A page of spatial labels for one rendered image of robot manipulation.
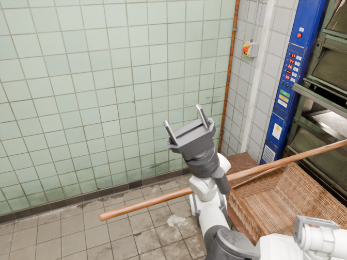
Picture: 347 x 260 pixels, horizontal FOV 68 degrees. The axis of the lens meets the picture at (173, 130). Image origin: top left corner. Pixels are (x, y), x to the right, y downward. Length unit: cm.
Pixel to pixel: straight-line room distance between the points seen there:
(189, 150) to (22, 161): 201
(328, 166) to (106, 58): 169
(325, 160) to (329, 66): 57
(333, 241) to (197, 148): 37
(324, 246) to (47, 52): 189
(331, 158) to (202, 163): 127
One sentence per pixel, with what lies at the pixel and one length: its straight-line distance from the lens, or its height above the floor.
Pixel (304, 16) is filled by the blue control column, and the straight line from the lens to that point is 180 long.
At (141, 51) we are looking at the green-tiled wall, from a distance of 213.
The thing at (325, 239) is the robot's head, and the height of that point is 150.
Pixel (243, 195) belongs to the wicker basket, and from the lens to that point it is 198.
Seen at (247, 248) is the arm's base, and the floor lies 140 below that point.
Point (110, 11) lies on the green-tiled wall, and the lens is 203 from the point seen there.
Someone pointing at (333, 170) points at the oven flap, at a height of 99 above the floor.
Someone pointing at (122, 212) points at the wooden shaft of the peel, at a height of 119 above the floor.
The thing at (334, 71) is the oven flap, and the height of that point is 153.
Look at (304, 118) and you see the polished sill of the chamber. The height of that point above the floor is 117.
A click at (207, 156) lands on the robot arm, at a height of 162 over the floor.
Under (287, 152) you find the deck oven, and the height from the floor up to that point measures 86.
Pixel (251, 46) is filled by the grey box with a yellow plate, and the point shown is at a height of 150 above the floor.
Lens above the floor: 204
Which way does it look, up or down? 33 degrees down
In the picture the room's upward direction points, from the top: straight up
